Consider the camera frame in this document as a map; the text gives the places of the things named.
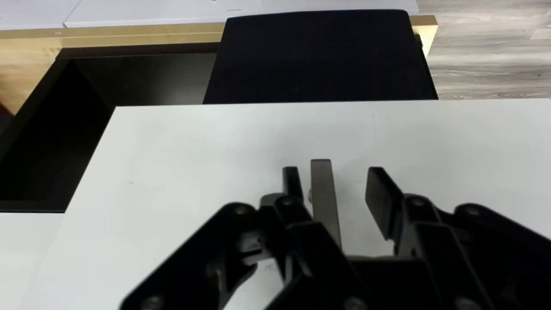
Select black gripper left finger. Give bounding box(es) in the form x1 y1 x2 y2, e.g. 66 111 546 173
119 165 376 310

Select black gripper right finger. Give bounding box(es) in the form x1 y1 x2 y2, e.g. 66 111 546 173
364 165 551 310

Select white counter with wood top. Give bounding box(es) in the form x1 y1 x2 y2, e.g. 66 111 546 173
0 0 441 115

